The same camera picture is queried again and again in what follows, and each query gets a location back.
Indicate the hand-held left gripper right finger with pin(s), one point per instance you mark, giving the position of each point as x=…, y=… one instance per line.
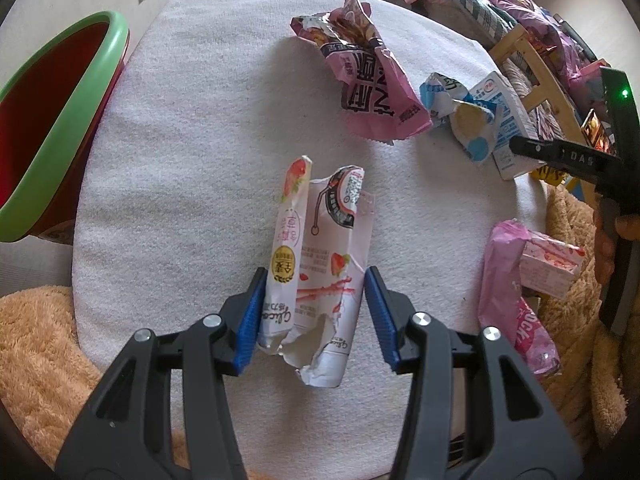
x=380, y=315

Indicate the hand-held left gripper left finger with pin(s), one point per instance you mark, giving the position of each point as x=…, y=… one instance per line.
x=250, y=320

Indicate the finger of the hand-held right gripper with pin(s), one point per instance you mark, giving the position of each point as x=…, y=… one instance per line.
x=565, y=152

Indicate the white blue milk carton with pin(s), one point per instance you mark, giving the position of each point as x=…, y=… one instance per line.
x=505, y=110

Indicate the white strawberry snack box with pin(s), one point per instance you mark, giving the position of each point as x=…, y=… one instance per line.
x=320, y=260

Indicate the pink snack bag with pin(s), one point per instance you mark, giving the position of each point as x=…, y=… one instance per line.
x=370, y=85

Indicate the red bin with green rim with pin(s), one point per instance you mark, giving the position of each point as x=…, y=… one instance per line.
x=65, y=130

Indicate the person's right hand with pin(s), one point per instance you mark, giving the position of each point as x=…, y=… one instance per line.
x=602, y=252

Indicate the colourful printed packet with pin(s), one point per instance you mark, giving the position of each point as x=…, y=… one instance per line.
x=597, y=130

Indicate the blue white crumpled wrapper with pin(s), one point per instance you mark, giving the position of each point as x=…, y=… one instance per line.
x=467, y=130

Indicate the small pink box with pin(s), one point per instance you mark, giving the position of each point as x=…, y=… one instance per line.
x=545, y=270

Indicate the pink plastic wrapper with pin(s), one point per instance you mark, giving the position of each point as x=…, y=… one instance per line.
x=500, y=280

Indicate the white towel-covered table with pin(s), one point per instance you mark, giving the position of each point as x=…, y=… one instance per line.
x=200, y=160

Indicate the tan plush blanket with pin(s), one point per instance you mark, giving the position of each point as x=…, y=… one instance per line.
x=35, y=360

